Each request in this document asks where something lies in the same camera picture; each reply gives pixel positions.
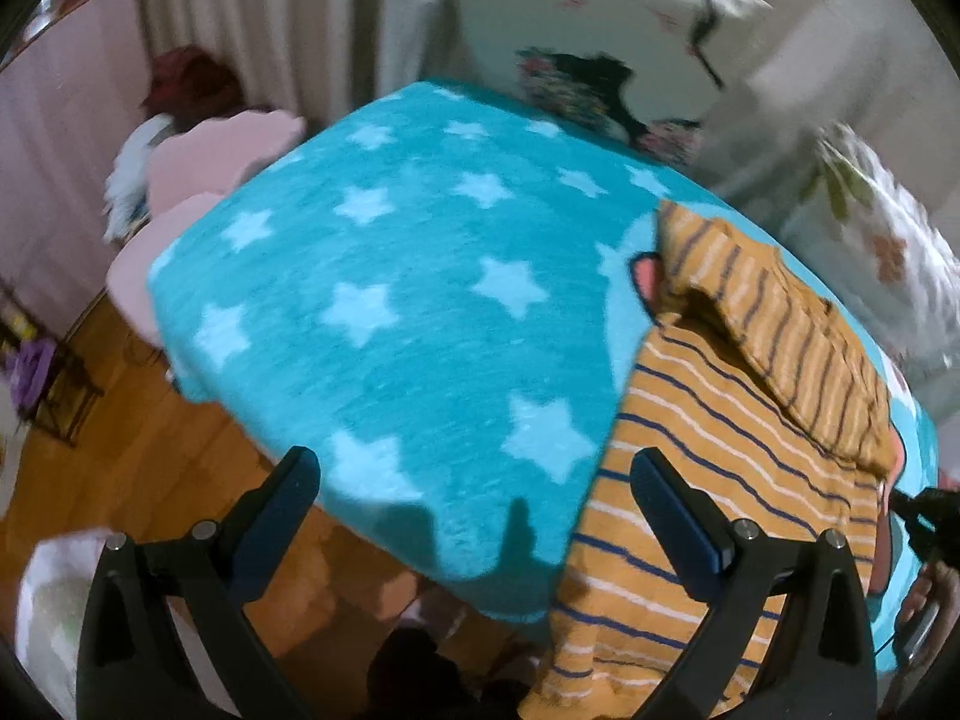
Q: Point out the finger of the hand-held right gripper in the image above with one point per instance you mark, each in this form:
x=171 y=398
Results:
x=926 y=514

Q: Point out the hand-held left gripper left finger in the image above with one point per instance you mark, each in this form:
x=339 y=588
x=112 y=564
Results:
x=271 y=521

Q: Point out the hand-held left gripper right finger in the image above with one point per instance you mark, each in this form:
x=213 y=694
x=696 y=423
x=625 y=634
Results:
x=679 y=521

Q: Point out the orange striped shirt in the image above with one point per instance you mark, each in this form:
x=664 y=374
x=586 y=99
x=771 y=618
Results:
x=712 y=420

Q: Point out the person's right hand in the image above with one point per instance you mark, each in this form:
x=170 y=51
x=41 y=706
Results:
x=934 y=589

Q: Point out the white plastic bag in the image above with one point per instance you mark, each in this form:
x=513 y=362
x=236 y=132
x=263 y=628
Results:
x=56 y=600

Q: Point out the dark metal rack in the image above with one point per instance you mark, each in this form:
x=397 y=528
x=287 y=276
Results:
x=71 y=390

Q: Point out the blue star blanket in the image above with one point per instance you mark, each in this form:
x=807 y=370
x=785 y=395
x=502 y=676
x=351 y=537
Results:
x=420 y=300

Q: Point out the purple object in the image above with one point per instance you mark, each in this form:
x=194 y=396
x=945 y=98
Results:
x=30 y=373

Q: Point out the pink cushion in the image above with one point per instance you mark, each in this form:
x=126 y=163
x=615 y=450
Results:
x=202 y=165

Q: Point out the dark red cloth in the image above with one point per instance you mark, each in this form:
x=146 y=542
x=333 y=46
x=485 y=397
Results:
x=191 y=82

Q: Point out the beige curtain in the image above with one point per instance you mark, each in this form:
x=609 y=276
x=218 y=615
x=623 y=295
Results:
x=285 y=22

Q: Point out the white floral pillow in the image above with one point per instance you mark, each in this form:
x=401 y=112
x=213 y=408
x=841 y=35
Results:
x=570 y=30

